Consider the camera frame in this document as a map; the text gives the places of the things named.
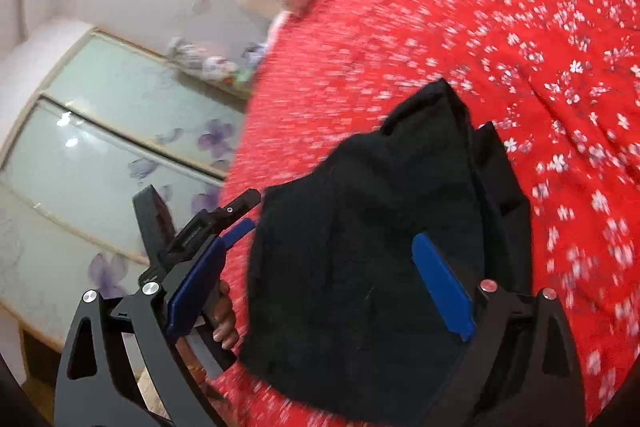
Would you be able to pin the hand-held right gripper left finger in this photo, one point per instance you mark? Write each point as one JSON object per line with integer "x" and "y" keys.
{"x": 192, "y": 287}

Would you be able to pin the person's left hand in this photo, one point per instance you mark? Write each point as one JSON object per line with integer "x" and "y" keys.
{"x": 225, "y": 322}

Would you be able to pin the red floral bedspread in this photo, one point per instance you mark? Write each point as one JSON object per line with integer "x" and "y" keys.
{"x": 500, "y": 57}

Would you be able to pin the wardrobe with purple flower doors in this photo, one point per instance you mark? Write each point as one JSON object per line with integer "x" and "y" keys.
{"x": 100, "y": 157}

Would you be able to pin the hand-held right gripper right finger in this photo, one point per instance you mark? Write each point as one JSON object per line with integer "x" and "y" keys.
{"x": 445, "y": 287}

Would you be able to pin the purple plush bear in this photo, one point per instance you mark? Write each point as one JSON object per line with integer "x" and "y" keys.
{"x": 184, "y": 49}

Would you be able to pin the black pants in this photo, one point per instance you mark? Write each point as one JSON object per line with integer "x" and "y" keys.
{"x": 350, "y": 282}

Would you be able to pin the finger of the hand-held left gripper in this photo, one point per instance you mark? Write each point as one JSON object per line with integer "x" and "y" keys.
{"x": 240, "y": 204}
{"x": 239, "y": 232}

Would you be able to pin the white plush toy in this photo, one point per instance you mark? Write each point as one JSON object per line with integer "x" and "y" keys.
{"x": 220, "y": 67}

